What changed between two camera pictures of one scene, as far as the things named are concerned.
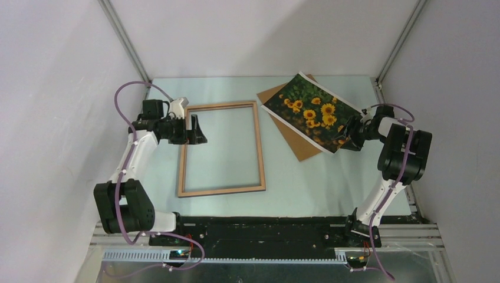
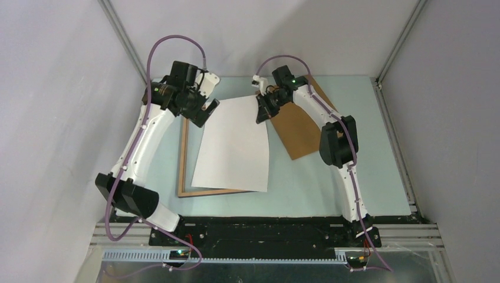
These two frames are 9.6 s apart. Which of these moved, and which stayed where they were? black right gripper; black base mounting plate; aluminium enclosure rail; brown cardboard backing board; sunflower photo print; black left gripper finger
Moved: black left gripper finger; sunflower photo print; black right gripper
Stayed: brown cardboard backing board; black base mounting plate; aluminium enclosure rail
